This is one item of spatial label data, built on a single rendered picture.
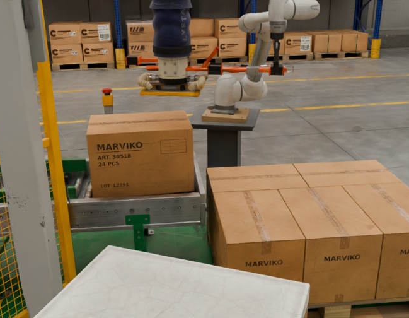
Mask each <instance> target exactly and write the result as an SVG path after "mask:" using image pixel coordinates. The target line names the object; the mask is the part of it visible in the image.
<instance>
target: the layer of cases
mask: <svg viewBox="0 0 409 318"><path fill-rule="evenodd" d="M206 193H207V224H208V227H209V233H210V239H211V242H212V247H213V251H214V256H215V260H216V265H217V266H219V267H224V268H229V269H235V270H240V271H246V272H249V273H256V274H262V275H265V276H272V277H276V278H282V279H286V280H292V281H298V282H302V283H308V284H310V290H309V302H308V305H311V304H320V303H337V302H353V301H362V300H374V299H376V300H379V299H388V298H405V297H409V187H408V186H407V185H405V184H404V183H403V182H402V181H401V180H400V179H399V178H397V177H396V176H395V175H393V174H392V173H391V172H390V171H389V170H388V169H387V168H385V167H384V166H383V165H381V164H380V163H379V162H378V161H377V160H359V161H345V162H319V163H294V164H280V165H255V166H241V167H216V168H206Z"/></svg>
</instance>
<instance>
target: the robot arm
mask: <svg viewBox="0 0 409 318"><path fill-rule="evenodd" d="M319 12H320V5H319V3H318V2H317V1H315V0H269V5H268V12H263V13H248V14H245V15H243V16H242V17H241V18H240V19H239V21H238V27H239V29H240V30H241V31H242V32H249V33H257V34H258V40H257V43H256V47H255V51H254V54H253V58H252V61H251V65H250V66H259V65H265V63H266V60H267V57H268V53H269V51H270V47H271V44H272V41H273V40H275V41H274V42H273V47H274V61H273V62H272V63H273V75H278V73H279V50H280V42H279V40H282V39H284V31H285V29H286V27H287V20H288V19H294V20H307V19H311V18H314V17H316V16H317V15H318V14H319ZM266 94H267V84H266V83H265V82H264V81H263V78H262V73H261V72H259V75H258V76H252V75H245V76H244V78H243V79H242V80H241V81H236V78H235V77H234V76H232V75H230V74H225V75H222V76H220V77H219V78H218V80H217V83H216V87H215V105H208V109H211V111H210V112H211V113H216V114H228V115H234V113H235V112H236V111H237V110H238V108H237V107H235V102H238V101H241V102H250V101H257V100H260V99H262V98H264V97H265V96H266Z"/></svg>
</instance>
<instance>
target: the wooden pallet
mask: <svg viewBox="0 0 409 318"><path fill-rule="evenodd" d="M207 243H208V245H210V246H211V249H212V255H213V258H214V266H217V265H216V260H215V256H214V251H213V247H212V242H211V239H210V233H209V227H208V224H207ZM404 301H409V297H405V298H388V299H379V300H376V299H374V300H362V301H353V302H337V303H320V304H311V305H308V309H312V308H318V311H312V312H308V313H307V318H409V304H404V305H387V306H378V307H362V308H353V309H351V305H362V304H371V303H388V302H404Z"/></svg>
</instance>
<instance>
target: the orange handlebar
mask: <svg viewBox="0 0 409 318"><path fill-rule="evenodd" d="M140 62H158V59H144V58H140ZM188 67H189V68H188ZM146 69H147V70H148V71H158V70H159V69H158V66H147V67H146ZM185 71H207V66H206V67H205V68H201V66H187V68H185ZM246 71H247V70H246V67H239V66H230V67H228V66H223V68H222V72H230V73H239V72H246ZM258 71H259V72H261V73H269V67H259V70H258Z"/></svg>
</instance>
